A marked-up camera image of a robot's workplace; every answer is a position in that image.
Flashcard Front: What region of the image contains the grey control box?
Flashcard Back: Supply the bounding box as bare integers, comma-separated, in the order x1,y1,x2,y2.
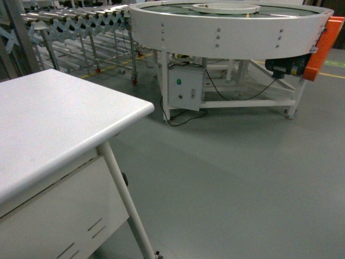
168,65,206,111

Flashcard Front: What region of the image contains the round white turntable conveyor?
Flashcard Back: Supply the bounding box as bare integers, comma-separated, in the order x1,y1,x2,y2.
129,1,334,121

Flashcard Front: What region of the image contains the black electric motor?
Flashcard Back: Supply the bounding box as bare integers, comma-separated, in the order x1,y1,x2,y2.
265,54,311,79

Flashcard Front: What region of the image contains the expandable roller conveyor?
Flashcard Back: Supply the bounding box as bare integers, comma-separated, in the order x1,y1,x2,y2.
1,1,144,84

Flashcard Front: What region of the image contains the orange motor guard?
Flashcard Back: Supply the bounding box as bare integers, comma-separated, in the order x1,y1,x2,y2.
302,16,344,81

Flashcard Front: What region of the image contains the black power cable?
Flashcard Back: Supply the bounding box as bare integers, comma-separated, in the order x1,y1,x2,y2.
160,67,278,127

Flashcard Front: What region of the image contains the white table frame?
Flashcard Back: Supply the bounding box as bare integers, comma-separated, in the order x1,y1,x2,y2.
0,140,164,259

